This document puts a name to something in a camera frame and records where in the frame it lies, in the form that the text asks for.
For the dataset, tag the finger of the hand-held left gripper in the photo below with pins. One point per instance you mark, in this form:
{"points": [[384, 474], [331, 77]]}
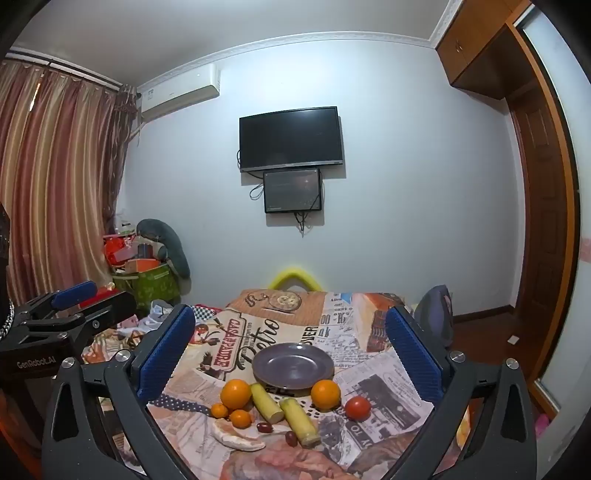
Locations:
{"points": [[111, 307], [74, 293]]}

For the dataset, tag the black wall television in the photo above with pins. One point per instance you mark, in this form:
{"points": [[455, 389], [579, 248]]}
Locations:
{"points": [[291, 138]]}

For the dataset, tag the yellow-green corn cob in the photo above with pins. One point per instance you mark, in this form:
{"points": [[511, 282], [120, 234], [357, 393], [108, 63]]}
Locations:
{"points": [[300, 422], [267, 401]]}

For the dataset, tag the yellow curved cushion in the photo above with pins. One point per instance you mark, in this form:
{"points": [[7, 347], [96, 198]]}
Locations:
{"points": [[298, 278]]}

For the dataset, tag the wooden door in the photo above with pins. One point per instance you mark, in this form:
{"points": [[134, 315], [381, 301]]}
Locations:
{"points": [[540, 207]]}

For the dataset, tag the red gift box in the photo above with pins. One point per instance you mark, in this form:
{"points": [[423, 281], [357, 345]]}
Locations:
{"points": [[117, 249]]}

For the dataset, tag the blue backpack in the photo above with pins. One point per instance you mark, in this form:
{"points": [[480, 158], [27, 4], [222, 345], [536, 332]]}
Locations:
{"points": [[434, 318]]}

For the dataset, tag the pale peeled pomelo piece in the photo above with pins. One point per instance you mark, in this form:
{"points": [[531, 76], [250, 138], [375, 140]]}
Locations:
{"points": [[233, 438]]}

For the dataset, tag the red and navy box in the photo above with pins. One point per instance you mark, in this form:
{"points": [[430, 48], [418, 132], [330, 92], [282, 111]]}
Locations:
{"points": [[102, 295]]}

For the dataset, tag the white air conditioner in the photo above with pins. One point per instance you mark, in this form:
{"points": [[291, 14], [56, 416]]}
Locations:
{"points": [[180, 90]]}

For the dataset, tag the purple-grey round plate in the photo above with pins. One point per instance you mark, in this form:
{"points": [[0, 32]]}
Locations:
{"points": [[291, 364]]}

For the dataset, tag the striped pink curtain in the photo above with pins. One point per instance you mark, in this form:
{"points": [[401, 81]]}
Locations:
{"points": [[55, 184]]}

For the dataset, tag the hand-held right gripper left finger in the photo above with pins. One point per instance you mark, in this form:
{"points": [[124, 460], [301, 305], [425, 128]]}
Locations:
{"points": [[164, 353]]}

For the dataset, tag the red tomato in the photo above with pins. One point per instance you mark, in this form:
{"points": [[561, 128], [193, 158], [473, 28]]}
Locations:
{"points": [[358, 408]]}

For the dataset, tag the dark curtain rod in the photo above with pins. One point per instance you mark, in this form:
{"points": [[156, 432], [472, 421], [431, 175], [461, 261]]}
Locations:
{"points": [[60, 64]]}

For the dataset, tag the newspaper print tablecloth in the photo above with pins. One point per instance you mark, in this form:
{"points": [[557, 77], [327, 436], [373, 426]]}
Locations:
{"points": [[295, 323]]}

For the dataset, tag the small tangerine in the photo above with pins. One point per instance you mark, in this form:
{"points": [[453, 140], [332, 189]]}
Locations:
{"points": [[240, 418], [219, 410]]}

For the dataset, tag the brown sheer curtain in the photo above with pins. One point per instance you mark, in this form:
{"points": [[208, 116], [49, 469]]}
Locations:
{"points": [[122, 152]]}

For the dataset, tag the wooden overhead cabinet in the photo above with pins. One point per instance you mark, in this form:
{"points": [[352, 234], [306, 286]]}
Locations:
{"points": [[475, 50]]}

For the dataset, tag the large orange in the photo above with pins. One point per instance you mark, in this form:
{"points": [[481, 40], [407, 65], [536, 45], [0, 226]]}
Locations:
{"points": [[235, 393], [325, 394]]}

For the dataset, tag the pile of light clothes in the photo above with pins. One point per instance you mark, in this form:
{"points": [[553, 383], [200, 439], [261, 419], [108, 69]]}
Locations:
{"points": [[154, 311]]}

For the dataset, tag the small black wall monitor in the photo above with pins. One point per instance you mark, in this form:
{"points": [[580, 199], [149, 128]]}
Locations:
{"points": [[292, 190]]}

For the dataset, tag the dark red grape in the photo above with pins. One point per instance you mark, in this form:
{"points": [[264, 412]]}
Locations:
{"points": [[264, 427], [291, 438]]}

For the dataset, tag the pink slipper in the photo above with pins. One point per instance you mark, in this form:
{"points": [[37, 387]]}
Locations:
{"points": [[542, 422]]}

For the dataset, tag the orange flat box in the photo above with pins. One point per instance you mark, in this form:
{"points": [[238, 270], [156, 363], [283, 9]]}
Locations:
{"points": [[143, 265]]}

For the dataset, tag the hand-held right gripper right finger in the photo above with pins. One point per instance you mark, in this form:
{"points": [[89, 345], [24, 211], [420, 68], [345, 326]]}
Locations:
{"points": [[413, 355]]}

